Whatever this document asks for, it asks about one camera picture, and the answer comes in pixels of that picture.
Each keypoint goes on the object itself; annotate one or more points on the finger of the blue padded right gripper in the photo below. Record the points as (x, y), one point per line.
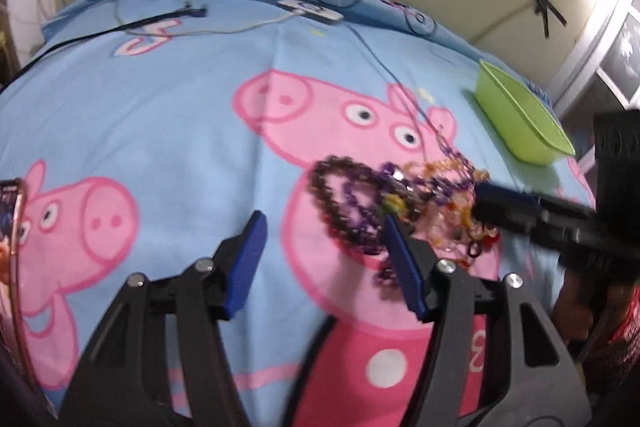
(529, 378)

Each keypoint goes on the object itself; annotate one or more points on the left gripper black and blue opposite right finger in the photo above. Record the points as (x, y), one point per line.
(520, 206)

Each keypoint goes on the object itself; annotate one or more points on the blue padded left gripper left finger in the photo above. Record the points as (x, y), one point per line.
(122, 377)

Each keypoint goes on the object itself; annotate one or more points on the orange and yellow jewelry pile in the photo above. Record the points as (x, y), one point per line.
(434, 199)

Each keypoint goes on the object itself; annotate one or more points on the green plastic tray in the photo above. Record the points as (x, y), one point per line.
(527, 127)

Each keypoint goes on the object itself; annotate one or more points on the smartphone with rose gold case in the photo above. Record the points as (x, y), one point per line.
(13, 196)

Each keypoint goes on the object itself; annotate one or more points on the Peppa Pig blue bedsheet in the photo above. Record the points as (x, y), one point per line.
(142, 151)

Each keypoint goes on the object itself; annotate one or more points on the white charger with cable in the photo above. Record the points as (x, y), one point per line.
(295, 9)

